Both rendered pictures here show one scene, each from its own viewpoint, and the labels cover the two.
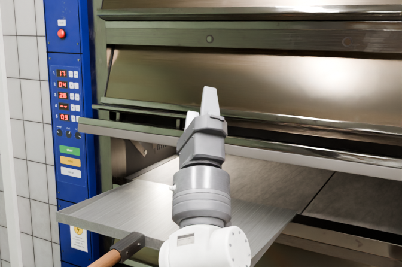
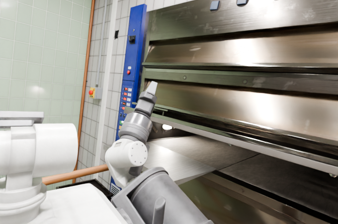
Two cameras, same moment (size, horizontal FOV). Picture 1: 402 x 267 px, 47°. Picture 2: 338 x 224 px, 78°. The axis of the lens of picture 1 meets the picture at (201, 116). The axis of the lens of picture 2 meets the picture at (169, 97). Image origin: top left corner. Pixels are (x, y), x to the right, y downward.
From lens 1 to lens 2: 0.28 m
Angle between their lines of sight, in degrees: 17
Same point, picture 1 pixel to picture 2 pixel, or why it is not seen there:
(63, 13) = (130, 64)
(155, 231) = not seen: hidden behind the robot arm
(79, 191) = not seen: hidden behind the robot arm
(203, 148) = (140, 105)
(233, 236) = (137, 145)
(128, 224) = not seen: hidden behind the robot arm
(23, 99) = (111, 99)
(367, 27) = (255, 75)
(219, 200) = (139, 129)
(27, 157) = (108, 125)
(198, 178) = (132, 118)
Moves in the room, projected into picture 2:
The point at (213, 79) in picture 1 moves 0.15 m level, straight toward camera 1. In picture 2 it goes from (184, 96) to (178, 96)
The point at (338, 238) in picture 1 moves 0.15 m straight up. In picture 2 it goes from (232, 185) to (237, 154)
